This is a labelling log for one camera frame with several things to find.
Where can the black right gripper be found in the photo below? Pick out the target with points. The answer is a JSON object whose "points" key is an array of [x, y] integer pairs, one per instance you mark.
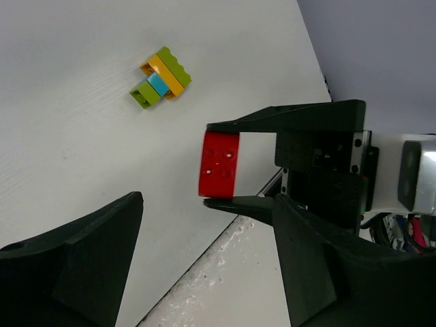
{"points": [[331, 174]]}

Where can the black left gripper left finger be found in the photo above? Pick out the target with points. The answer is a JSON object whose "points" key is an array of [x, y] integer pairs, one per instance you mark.
{"points": [[75, 274]]}

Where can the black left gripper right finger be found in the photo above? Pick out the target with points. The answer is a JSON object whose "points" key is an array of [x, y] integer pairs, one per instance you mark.
{"points": [[334, 278]]}

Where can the red flower lego brick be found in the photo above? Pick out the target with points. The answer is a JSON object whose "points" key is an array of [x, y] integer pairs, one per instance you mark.
{"points": [[218, 165]]}

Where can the green blue yellow lego stack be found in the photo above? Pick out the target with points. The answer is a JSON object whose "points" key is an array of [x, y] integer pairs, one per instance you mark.
{"points": [[164, 77]]}

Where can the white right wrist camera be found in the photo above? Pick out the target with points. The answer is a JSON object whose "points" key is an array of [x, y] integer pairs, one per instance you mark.
{"points": [[404, 175]]}

